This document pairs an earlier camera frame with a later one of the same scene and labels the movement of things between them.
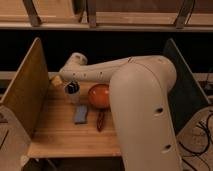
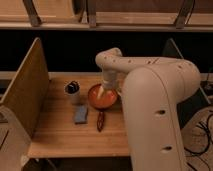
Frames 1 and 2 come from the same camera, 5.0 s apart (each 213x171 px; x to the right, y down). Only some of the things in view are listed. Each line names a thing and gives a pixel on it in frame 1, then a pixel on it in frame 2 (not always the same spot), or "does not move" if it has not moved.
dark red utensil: [100, 121] does not move
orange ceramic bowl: [99, 95] does not move
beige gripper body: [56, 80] to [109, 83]
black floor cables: [208, 126] does not move
